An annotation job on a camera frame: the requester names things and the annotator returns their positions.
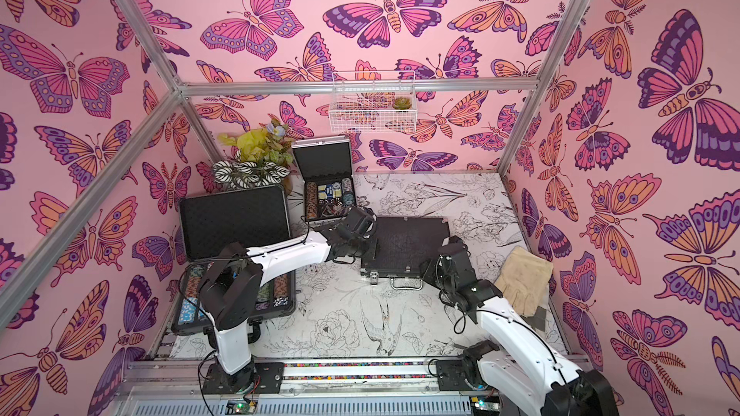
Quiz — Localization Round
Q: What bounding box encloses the black medium poker case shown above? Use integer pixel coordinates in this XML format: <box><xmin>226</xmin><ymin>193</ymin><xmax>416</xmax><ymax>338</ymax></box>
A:
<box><xmin>360</xmin><ymin>217</ymin><xmax>450</xmax><ymax>291</ymax></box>

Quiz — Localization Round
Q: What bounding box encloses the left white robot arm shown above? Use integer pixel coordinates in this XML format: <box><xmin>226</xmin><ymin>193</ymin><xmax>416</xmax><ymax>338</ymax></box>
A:
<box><xmin>198</xmin><ymin>206</ymin><xmax>377</xmax><ymax>377</ymax></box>

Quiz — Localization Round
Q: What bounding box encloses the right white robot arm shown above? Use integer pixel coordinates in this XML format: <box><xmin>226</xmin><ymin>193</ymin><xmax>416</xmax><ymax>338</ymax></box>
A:
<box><xmin>421</xmin><ymin>236</ymin><xmax>619</xmax><ymax>415</ymax></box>

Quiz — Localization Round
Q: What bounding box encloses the small silver poker case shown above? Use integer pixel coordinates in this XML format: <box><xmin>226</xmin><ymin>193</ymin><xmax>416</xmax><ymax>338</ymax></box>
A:
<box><xmin>292</xmin><ymin>136</ymin><xmax>357</xmax><ymax>223</ymax></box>

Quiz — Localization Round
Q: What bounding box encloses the large black poker case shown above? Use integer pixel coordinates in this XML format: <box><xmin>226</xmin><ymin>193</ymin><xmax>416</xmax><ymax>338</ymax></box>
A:
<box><xmin>172</xmin><ymin>185</ymin><xmax>292</xmax><ymax>336</ymax></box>

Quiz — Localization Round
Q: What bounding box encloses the beige work glove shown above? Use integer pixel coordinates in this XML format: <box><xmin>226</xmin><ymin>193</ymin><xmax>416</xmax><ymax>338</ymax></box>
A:
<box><xmin>494</xmin><ymin>248</ymin><xmax>553</xmax><ymax>317</ymax></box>

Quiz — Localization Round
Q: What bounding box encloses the striped leaf plant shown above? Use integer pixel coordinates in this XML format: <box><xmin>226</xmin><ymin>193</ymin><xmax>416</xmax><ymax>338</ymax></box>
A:
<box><xmin>212</xmin><ymin>160</ymin><xmax>290</xmax><ymax>190</ymax></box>

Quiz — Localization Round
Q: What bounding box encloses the yellow-green leafy plant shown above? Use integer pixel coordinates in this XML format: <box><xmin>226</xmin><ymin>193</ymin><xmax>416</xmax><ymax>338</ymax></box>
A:
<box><xmin>217</xmin><ymin>119</ymin><xmax>294</xmax><ymax>168</ymax></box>

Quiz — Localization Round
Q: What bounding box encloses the small green succulent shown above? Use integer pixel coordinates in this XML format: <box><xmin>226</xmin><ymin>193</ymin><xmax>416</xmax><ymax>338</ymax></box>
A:
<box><xmin>392</xmin><ymin>96</ymin><xmax>412</xmax><ymax>111</ymax></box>

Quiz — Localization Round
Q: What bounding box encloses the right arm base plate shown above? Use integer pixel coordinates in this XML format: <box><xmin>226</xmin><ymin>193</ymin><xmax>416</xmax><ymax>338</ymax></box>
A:
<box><xmin>428</xmin><ymin>358</ymin><xmax>496</xmax><ymax>393</ymax></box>

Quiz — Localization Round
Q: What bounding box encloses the white wire basket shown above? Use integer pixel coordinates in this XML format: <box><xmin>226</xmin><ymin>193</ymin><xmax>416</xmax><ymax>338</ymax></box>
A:
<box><xmin>326</xmin><ymin>69</ymin><xmax>418</xmax><ymax>135</ymax></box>

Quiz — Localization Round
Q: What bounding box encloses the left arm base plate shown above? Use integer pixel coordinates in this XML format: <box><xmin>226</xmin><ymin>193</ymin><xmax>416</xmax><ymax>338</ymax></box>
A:
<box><xmin>202</xmin><ymin>362</ymin><xmax>284</xmax><ymax>395</ymax></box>

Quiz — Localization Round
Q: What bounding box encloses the aluminium front rail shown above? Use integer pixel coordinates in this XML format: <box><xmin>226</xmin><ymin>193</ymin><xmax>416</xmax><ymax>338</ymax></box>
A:
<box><xmin>107</xmin><ymin>357</ymin><xmax>525</xmax><ymax>415</ymax></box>

